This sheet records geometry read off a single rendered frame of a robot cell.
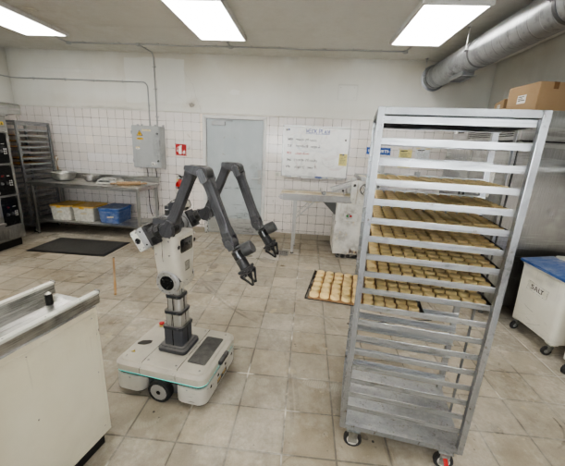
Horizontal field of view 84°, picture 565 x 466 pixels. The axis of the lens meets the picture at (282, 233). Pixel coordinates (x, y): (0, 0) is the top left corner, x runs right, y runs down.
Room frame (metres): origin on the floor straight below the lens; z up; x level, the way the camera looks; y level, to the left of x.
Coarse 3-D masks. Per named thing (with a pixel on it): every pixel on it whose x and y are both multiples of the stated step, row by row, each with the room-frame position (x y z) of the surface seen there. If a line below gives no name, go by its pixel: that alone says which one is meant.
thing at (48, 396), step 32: (0, 320) 1.21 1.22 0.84; (32, 320) 1.22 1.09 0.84; (96, 320) 1.37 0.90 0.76; (32, 352) 1.07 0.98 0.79; (64, 352) 1.19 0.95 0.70; (96, 352) 1.34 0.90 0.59; (0, 384) 0.95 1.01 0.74; (32, 384) 1.05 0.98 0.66; (64, 384) 1.17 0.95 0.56; (96, 384) 1.32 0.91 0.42; (0, 416) 0.93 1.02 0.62; (32, 416) 1.03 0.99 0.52; (64, 416) 1.15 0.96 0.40; (96, 416) 1.30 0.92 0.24; (0, 448) 0.91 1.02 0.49; (32, 448) 1.01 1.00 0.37; (64, 448) 1.12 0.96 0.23; (96, 448) 1.31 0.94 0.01
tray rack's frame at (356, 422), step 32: (544, 128) 1.28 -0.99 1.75; (512, 224) 1.31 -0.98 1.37; (512, 256) 1.28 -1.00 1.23; (480, 352) 1.31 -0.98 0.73; (352, 384) 1.73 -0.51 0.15; (416, 384) 1.76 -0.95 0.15; (480, 384) 1.28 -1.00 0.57; (352, 416) 1.47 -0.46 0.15; (416, 416) 1.49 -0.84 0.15; (448, 448) 1.30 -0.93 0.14
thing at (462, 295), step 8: (368, 280) 1.54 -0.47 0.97; (376, 280) 1.55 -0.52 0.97; (384, 280) 1.58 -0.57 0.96; (392, 280) 1.56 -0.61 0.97; (376, 288) 1.48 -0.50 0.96; (384, 288) 1.45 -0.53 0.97; (392, 288) 1.45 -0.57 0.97; (400, 288) 1.46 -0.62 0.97; (408, 288) 1.46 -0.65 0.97; (416, 288) 1.48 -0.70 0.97; (424, 288) 1.47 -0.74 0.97; (432, 288) 1.52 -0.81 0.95; (440, 288) 1.48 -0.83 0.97; (448, 288) 1.50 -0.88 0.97; (456, 288) 1.50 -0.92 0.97; (432, 296) 1.40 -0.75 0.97; (440, 296) 1.40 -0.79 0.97; (448, 296) 1.41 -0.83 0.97; (456, 296) 1.41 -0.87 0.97; (464, 296) 1.43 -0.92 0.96; (472, 296) 1.43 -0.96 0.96; (480, 296) 1.42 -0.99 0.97
